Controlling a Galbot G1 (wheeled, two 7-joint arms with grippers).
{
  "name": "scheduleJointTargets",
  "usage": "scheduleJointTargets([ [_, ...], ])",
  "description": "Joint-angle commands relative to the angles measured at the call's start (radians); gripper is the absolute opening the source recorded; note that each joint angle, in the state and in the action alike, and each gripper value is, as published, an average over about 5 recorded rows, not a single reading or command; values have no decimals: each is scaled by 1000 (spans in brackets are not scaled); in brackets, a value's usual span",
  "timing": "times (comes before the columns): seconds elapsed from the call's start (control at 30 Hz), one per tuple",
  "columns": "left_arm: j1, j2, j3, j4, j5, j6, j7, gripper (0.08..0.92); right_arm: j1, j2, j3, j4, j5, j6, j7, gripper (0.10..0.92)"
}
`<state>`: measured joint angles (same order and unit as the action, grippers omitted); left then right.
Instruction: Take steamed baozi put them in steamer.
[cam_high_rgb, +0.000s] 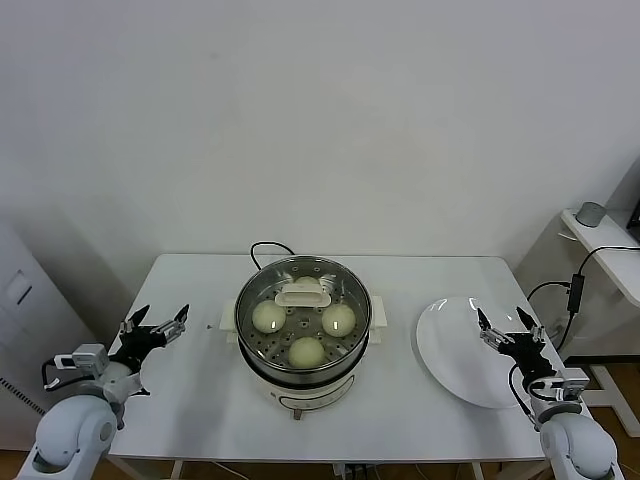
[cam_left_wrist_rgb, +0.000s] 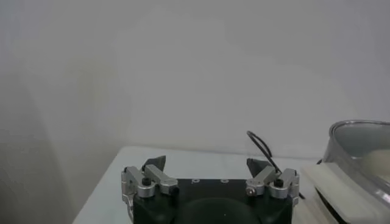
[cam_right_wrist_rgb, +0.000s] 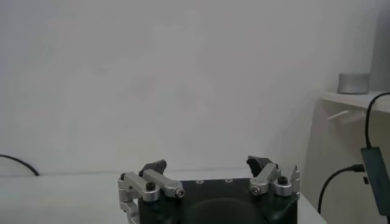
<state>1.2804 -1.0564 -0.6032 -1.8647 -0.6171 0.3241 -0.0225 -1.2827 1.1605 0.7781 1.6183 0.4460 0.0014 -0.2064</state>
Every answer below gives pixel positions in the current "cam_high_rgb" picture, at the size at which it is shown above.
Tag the white table leg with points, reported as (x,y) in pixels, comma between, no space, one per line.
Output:
(477,470)
(177,470)

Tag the round glass pot lid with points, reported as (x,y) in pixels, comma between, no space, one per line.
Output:
(350,300)

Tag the grey cylinder object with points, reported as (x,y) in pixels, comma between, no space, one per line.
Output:
(590,214)

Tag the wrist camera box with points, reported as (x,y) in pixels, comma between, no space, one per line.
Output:
(85,359)
(570,385)

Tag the white desk base frame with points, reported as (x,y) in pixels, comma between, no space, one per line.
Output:
(615,405)

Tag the dark monitor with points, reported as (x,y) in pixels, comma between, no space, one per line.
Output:
(632,200)

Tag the white steamed baozi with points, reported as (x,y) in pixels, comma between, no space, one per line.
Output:
(269,317)
(306,352)
(338,320)
(306,281)

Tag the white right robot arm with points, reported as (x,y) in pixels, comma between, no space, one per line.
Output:
(580,445)

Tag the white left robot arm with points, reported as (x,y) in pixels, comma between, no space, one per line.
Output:
(80,420)

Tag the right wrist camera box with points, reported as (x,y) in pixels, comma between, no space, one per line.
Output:
(570,385)

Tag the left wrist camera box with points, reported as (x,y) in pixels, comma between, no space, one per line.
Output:
(85,359)

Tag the round white plate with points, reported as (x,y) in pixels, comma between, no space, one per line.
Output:
(445,350)

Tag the white floor cabinet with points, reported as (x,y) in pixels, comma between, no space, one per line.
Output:
(30,340)

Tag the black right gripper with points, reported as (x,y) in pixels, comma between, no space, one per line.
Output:
(530,352)

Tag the cream electric cooker base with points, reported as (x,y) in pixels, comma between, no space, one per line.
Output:
(320,395)

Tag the black power adapter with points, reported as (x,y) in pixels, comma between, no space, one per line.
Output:
(575,292)

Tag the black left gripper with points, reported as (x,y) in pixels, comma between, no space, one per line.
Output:
(140,345)

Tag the perforated steel steamer basket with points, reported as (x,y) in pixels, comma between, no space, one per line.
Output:
(310,376)

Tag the white side desk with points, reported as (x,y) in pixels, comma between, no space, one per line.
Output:
(615,260)

